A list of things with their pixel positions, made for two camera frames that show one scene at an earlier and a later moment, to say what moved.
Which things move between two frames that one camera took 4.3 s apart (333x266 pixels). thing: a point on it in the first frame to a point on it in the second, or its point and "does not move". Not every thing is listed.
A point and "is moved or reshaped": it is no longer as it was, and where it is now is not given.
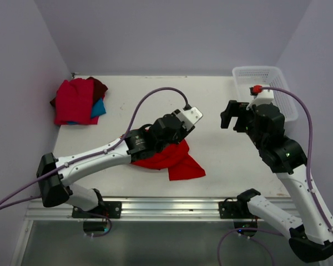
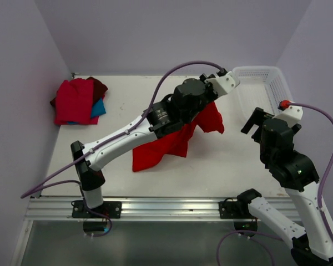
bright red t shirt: x=176 y=158 is moved or reshaped
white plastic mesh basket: x=267 y=77 does not move
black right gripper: x=235 y=108 to x=256 y=117
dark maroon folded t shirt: x=99 y=91 does not move
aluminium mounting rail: x=141 y=210 does not move
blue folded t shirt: x=99 y=110 does not move
